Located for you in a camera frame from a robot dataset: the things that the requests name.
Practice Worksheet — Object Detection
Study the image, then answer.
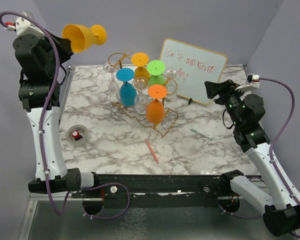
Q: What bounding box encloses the orange plastic wine glass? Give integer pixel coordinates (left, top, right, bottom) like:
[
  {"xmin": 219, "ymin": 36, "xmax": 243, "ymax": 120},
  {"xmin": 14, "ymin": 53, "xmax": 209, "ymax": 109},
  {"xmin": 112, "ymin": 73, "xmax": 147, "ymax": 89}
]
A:
[{"xmin": 146, "ymin": 84, "xmax": 167, "ymax": 124}]

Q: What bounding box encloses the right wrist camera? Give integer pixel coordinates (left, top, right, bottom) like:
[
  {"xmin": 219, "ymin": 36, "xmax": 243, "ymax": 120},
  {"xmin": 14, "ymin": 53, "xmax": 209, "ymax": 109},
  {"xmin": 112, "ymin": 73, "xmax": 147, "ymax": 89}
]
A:
[{"xmin": 235, "ymin": 74, "xmax": 260, "ymax": 93}]

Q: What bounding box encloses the gold wire wine glass rack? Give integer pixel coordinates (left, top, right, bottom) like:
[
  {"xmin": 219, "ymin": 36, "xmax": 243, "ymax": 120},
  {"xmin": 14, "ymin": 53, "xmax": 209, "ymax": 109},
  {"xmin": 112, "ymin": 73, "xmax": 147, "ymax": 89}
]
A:
[{"xmin": 103, "ymin": 49, "xmax": 179, "ymax": 137}]

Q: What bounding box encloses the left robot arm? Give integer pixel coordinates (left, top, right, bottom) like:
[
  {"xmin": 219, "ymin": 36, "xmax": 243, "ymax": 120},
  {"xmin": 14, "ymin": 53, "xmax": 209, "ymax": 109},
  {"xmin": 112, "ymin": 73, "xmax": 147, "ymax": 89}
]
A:
[{"xmin": 13, "ymin": 34, "xmax": 101, "ymax": 198}]

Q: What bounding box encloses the black metal base frame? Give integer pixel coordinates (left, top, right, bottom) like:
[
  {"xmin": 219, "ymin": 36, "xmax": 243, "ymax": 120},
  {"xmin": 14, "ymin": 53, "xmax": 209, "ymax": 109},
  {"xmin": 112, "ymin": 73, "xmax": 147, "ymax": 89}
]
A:
[{"xmin": 72, "ymin": 174, "xmax": 244, "ymax": 212}]

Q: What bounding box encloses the blue plastic wine glass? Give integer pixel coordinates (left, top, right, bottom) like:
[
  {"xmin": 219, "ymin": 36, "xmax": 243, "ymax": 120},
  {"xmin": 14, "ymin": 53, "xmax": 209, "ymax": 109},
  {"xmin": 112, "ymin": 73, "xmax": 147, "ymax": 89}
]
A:
[{"xmin": 116, "ymin": 67, "xmax": 137, "ymax": 107}]

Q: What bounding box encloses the yellow framed whiteboard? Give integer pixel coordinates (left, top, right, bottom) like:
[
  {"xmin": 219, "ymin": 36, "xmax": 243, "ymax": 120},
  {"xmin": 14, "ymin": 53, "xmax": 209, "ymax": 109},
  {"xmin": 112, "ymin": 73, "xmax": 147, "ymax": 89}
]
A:
[{"xmin": 159, "ymin": 38, "xmax": 228, "ymax": 105}]

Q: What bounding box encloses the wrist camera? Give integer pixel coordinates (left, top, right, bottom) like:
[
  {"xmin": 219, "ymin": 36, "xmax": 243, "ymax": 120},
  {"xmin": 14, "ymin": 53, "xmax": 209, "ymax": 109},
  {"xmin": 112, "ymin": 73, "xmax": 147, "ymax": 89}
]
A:
[
  {"xmin": 235, "ymin": 74, "xmax": 260, "ymax": 93},
  {"xmin": 4, "ymin": 16, "xmax": 45, "ymax": 39}
]

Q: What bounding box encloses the white green marker pen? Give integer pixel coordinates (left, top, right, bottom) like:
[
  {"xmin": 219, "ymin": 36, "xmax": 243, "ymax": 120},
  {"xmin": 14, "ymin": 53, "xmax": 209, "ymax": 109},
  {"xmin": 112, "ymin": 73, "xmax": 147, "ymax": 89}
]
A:
[{"xmin": 190, "ymin": 128, "xmax": 213, "ymax": 141}]

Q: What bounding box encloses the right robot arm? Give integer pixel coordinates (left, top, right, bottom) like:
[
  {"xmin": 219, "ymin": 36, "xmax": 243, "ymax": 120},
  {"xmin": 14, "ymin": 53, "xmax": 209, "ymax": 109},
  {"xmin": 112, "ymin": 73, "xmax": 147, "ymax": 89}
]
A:
[{"xmin": 204, "ymin": 80, "xmax": 300, "ymax": 237}]

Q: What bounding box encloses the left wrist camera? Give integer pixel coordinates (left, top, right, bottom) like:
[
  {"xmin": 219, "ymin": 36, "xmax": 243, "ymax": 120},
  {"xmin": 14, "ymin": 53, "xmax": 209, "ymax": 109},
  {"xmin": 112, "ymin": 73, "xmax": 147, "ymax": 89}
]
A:
[{"xmin": 4, "ymin": 16, "xmax": 45, "ymax": 39}]

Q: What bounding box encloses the clear tall wine glass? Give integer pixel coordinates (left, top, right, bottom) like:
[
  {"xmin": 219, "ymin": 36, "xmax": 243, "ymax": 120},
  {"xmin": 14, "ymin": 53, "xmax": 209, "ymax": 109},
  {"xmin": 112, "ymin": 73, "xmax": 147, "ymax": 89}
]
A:
[{"xmin": 103, "ymin": 61, "xmax": 120, "ymax": 103}]

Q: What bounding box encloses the red marker pen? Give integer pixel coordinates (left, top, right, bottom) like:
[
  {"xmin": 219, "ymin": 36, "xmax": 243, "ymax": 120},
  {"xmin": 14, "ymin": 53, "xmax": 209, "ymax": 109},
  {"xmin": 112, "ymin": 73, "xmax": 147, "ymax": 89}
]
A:
[{"xmin": 145, "ymin": 140, "xmax": 159, "ymax": 164}]

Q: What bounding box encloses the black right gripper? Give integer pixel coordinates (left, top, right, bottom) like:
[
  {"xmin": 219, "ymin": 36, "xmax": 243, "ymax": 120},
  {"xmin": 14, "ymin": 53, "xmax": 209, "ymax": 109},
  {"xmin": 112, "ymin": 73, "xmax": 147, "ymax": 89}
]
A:
[{"xmin": 205, "ymin": 79, "xmax": 247, "ymax": 127}]

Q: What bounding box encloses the clear tape roll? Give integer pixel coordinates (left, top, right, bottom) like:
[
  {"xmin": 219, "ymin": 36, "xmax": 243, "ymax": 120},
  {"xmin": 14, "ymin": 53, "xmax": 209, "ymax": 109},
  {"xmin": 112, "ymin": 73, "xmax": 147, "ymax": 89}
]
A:
[{"xmin": 66, "ymin": 124, "xmax": 90, "ymax": 147}]

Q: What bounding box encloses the yellow plastic wine glass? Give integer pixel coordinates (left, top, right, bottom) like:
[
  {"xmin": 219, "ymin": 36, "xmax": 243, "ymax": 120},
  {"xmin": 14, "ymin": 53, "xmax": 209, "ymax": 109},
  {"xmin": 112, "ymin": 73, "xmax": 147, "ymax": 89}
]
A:
[
  {"xmin": 131, "ymin": 52, "xmax": 150, "ymax": 80},
  {"xmin": 62, "ymin": 24, "xmax": 107, "ymax": 53}
]

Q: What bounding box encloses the green plastic wine glass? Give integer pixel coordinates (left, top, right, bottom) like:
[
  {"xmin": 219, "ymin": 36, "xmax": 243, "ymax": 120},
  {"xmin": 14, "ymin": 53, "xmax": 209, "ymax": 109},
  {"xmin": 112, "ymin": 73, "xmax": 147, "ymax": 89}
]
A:
[{"xmin": 146, "ymin": 60, "xmax": 165, "ymax": 86}]

